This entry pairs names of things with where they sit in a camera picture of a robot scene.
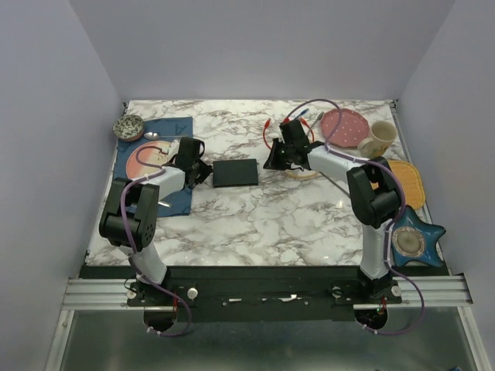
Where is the pink and cream plate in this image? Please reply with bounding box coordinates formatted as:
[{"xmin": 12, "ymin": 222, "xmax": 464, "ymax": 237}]
[{"xmin": 124, "ymin": 141, "xmax": 174, "ymax": 179}]

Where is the cream ceramic mug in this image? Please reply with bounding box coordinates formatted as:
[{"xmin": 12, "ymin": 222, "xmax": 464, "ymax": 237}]
[{"xmin": 357, "ymin": 121, "xmax": 398, "ymax": 158}]

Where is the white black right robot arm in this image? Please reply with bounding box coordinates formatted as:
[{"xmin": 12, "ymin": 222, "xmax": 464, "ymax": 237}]
[{"xmin": 264, "ymin": 119, "xmax": 405, "ymax": 303}]

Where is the yellow woven mat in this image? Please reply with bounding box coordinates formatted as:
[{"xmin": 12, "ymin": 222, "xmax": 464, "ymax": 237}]
[{"xmin": 389, "ymin": 160, "xmax": 426, "ymax": 210}]

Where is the silver spoon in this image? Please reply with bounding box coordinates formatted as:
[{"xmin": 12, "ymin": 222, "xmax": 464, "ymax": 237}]
[{"xmin": 144, "ymin": 132, "xmax": 186, "ymax": 141}]

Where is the small patterned bowl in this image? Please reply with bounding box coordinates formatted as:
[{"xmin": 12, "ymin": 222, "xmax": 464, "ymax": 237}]
[{"xmin": 112, "ymin": 114, "xmax": 145, "ymax": 142}]

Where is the aluminium rail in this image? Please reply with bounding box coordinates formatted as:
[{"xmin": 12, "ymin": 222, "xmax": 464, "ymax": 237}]
[{"xmin": 46, "ymin": 266, "xmax": 490, "ymax": 370}]

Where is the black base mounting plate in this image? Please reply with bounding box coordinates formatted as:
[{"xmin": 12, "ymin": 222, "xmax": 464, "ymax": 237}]
[{"xmin": 63, "ymin": 266, "xmax": 469, "ymax": 329}]

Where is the dark grey network switch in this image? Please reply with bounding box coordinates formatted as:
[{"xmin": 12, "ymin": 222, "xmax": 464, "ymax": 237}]
[{"xmin": 213, "ymin": 158, "xmax": 258, "ymax": 188}]

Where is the yellow ethernet cable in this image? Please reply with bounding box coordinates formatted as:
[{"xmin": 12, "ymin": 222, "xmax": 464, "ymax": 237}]
[{"xmin": 285, "ymin": 168, "xmax": 322, "ymax": 180}]

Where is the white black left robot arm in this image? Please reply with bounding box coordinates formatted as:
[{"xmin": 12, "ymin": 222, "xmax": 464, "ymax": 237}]
[{"xmin": 99, "ymin": 137, "xmax": 213, "ymax": 305}]

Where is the red ethernet cable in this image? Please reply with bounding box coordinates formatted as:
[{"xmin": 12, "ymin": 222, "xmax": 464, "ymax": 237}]
[{"xmin": 262, "ymin": 117, "xmax": 315, "ymax": 151}]

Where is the pink dotted plate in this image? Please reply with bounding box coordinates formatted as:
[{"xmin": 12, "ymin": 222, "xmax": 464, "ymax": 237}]
[{"xmin": 320, "ymin": 108, "xmax": 370, "ymax": 149}]

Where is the blue cloth placemat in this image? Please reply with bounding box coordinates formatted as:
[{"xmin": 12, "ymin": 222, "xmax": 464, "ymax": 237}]
[{"xmin": 114, "ymin": 117, "xmax": 193, "ymax": 217}]

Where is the blue star shaped dish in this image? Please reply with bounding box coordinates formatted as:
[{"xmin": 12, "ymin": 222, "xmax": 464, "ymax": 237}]
[{"xmin": 391, "ymin": 205, "xmax": 446, "ymax": 267}]

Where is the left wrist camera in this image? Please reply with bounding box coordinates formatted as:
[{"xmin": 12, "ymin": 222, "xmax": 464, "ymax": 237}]
[{"xmin": 166, "ymin": 140, "xmax": 180, "ymax": 156}]

